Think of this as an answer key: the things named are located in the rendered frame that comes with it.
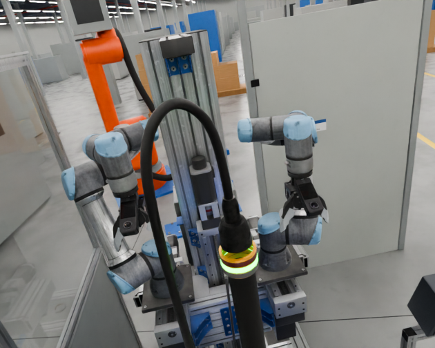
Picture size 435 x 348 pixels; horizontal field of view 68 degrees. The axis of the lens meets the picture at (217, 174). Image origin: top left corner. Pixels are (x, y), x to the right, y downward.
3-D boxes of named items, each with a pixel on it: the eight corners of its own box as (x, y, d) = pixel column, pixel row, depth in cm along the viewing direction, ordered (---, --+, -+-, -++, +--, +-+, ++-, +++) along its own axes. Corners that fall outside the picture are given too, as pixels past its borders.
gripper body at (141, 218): (150, 211, 99) (140, 177, 94) (148, 227, 91) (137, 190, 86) (126, 216, 99) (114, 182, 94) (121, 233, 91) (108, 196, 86)
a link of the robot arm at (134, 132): (127, 177, 140) (166, 141, 99) (103, 187, 134) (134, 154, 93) (115, 153, 140) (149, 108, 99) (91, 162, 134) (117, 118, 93)
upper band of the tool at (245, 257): (240, 286, 35) (237, 266, 34) (215, 268, 38) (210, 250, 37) (266, 264, 37) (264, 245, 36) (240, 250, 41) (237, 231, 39)
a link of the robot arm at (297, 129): (311, 112, 89) (313, 121, 82) (312, 148, 94) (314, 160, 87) (282, 114, 91) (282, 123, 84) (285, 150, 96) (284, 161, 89)
